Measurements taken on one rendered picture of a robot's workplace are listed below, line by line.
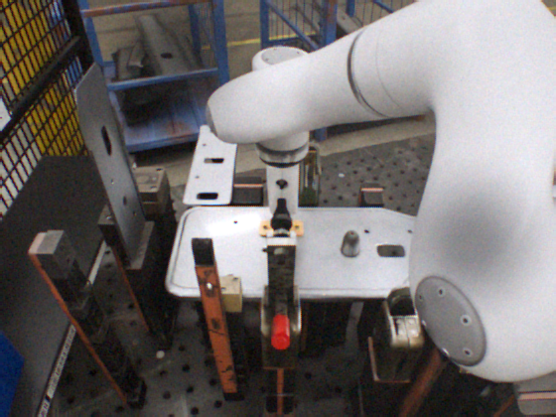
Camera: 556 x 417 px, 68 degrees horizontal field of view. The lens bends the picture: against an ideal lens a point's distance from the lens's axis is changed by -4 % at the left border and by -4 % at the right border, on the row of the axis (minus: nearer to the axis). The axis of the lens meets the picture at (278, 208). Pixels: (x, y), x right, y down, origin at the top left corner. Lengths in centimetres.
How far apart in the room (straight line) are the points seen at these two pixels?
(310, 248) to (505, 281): 60
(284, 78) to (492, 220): 32
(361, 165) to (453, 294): 126
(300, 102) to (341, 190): 90
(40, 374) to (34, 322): 9
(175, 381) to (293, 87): 71
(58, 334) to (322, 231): 48
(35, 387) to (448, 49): 64
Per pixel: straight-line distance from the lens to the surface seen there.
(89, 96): 66
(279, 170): 67
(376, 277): 77
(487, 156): 26
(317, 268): 77
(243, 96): 52
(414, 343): 64
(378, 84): 37
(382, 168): 149
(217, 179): 95
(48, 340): 74
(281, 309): 59
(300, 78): 49
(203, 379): 100
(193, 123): 270
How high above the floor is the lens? 161
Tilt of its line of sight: 44 degrees down
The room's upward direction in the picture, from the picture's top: straight up
